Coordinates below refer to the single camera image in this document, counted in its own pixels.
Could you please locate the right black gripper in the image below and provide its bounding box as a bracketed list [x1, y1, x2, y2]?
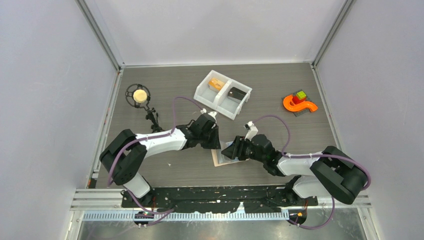
[221, 135, 266, 163]

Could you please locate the beige card holder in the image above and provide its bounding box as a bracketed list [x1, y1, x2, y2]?
[211, 141, 243, 167]

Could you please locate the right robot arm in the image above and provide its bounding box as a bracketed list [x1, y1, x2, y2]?
[221, 134, 371, 205]

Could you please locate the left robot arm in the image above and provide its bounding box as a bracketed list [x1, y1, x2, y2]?
[99, 111, 221, 207]

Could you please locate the black card stack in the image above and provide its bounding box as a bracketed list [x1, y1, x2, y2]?
[227, 87, 247, 103]

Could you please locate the orange card stack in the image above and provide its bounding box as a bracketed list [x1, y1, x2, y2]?
[208, 77, 226, 93]

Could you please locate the white two-compartment bin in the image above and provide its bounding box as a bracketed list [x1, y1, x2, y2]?
[193, 70, 253, 120]

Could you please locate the microphone on black tripod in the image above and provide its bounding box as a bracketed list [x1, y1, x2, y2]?
[124, 83, 164, 133]

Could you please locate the orange toy with blocks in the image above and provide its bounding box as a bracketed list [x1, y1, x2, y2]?
[282, 89, 318, 117]

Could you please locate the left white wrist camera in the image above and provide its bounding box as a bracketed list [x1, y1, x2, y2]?
[200, 108, 218, 122]

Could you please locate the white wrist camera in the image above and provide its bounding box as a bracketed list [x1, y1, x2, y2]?
[244, 121, 259, 141]
[200, 108, 218, 122]

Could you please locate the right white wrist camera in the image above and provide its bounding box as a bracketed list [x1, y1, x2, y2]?
[244, 121, 259, 141]

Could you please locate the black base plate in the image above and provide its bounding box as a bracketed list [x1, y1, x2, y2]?
[120, 185, 318, 214]

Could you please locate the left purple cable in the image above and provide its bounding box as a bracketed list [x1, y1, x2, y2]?
[106, 96, 208, 226]

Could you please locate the purple cable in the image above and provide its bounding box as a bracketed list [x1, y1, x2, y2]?
[253, 114, 373, 230]
[106, 96, 208, 226]

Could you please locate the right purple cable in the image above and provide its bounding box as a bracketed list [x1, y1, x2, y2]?
[253, 114, 373, 230]

